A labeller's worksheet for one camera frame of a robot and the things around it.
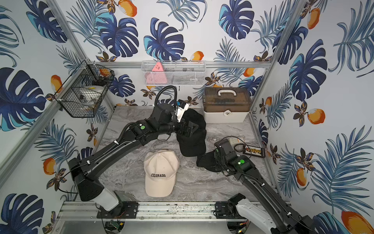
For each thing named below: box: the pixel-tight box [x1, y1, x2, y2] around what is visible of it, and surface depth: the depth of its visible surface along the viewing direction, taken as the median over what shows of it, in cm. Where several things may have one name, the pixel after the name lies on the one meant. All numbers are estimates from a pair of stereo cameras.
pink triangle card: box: [145, 61, 168, 85], surface depth 92 cm
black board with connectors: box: [242, 144, 266, 159], surface depth 97 cm
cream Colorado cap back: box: [143, 149, 180, 198], surface depth 81 cm
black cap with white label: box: [196, 149, 222, 172], surface depth 78 cm
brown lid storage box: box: [202, 86, 253, 124], surface depth 103 cm
